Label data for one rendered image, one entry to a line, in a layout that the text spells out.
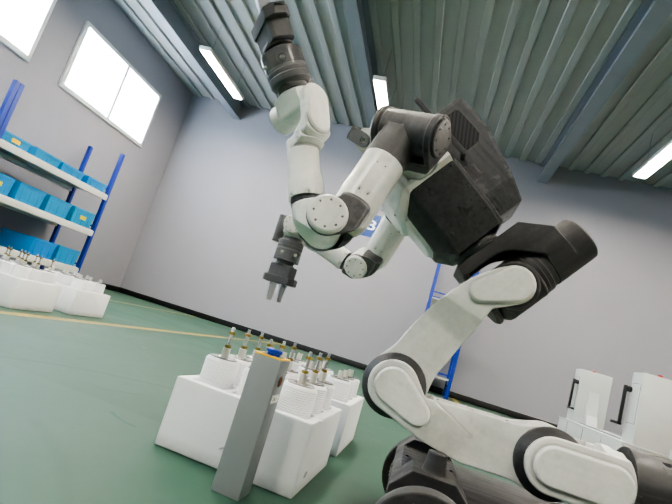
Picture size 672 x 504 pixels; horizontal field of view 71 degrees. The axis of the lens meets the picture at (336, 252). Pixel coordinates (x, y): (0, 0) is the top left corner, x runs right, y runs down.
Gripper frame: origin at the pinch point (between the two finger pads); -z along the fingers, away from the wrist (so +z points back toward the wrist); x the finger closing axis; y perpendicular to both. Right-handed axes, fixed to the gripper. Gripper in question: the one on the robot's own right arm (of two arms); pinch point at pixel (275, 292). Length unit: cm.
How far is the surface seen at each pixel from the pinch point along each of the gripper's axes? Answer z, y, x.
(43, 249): -12, -258, 468
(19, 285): -34, -52, 193
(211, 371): -26.6, 28.1, -4.2
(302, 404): -27.1, 23.2, -30.2
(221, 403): -32.8, 30.0, -11.3
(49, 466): -48, 64, 0
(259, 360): -18, 41, -24
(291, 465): -41, 27, -33
